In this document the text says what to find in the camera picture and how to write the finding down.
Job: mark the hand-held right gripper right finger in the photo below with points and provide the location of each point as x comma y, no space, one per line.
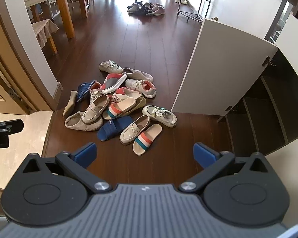
205,155

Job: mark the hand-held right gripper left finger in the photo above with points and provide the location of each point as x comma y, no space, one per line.
85,153

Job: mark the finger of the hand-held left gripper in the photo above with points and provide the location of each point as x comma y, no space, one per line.
15,126

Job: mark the beige quilted slipper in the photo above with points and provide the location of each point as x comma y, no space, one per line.
141,74
74,124

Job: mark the blue slide sandal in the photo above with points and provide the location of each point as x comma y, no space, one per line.
84,90
111,130

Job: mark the beige patent loafer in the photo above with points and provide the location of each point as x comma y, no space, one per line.
132,131
95,109

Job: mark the striped slide sandal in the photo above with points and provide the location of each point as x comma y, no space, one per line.
145,141
119,109

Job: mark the white silver shoe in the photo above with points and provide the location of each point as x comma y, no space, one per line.
161,115

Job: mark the white mesh sneaker coral lining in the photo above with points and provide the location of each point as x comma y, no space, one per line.
139,86
95,89

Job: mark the red grey fleece slipper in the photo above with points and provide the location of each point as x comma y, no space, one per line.
125,93
111,83

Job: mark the distant pile of shoes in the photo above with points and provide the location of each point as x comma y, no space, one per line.
145,8

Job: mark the chair with beige cloth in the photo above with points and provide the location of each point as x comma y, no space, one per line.
43,31

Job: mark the wooden table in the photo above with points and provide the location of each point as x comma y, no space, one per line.
64,7

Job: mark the black metal rack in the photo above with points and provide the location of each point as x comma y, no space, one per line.
188,13

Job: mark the wooden door frame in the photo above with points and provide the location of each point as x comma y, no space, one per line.
27,54

